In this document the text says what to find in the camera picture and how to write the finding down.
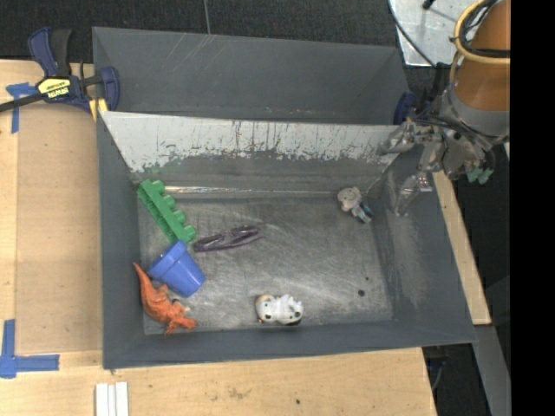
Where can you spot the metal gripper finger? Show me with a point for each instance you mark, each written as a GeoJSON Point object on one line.
{"type": "Point", "coordinates": [412, 191]}
{"type": "Point", "coordinates": [401, 139]}

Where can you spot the small grey toy figure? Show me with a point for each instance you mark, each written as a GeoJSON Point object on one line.
{"type": "Point", "coordinates": [350, 199]}

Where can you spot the grey metal bin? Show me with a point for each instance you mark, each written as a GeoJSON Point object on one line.
{"type": "Point", "coordinates": [282, 258]}

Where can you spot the white spotted toy animal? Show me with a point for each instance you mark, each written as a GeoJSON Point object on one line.
{"type": "Point", "coordinates": [279, 309]}

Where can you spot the green toy building brick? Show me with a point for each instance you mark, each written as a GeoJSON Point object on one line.
{"type": "Point", "coordinates": [167, 212]}

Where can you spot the blue plastic cup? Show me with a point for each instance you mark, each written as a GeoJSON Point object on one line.
{"type": "Point", "coordinates": [178, 269]}

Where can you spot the orange toy dinosaur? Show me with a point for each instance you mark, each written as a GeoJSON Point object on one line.
{"type": "Point", "coordinates": [158, 303]}

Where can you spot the pale wood board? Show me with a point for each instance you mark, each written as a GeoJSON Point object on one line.
{"type": "Point", "coordinates": [56, 232]}

